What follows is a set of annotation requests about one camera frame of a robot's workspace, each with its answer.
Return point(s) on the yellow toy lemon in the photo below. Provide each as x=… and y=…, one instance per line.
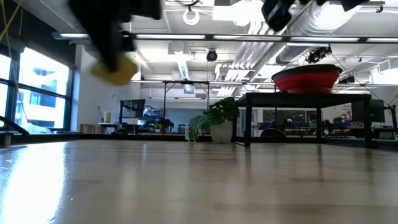
x=124, y=74

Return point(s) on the red collapsible colander grey rim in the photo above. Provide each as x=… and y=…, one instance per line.
x=306, y=81

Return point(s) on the black monitor on arm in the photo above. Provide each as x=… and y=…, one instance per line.
x=133, y=107

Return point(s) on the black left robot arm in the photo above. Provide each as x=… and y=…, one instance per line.
x=109, y=12

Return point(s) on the long ceiling light bar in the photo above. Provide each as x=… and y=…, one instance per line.
x=171, y=36

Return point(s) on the black track spotlight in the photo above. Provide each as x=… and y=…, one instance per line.
x=317, y=55
x=347, y=80
x=211, y=56

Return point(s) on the yellow container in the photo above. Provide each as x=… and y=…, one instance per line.
x=107, y=117

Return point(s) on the black perforated metal shelf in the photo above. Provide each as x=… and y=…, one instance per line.
x=301, y=99

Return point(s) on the small dark potted plant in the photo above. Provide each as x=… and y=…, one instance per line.
x=164, y=124

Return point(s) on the clear bottle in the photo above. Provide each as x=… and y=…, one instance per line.
x=187, y=130

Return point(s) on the black office chair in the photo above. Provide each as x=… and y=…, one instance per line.
x=273, y=133

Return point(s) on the artificial striped green leaf plant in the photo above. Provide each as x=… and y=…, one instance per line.
x=222, y=132

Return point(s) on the black monitor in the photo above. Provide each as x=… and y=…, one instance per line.
x=374, y=110

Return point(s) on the silver air duct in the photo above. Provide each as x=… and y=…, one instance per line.
x=295, y=53

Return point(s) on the black metal frame stand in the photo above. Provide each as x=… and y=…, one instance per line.
x=186, y=82

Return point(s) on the black aluminium rig frame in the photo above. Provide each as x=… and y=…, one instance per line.
x=382, y=144

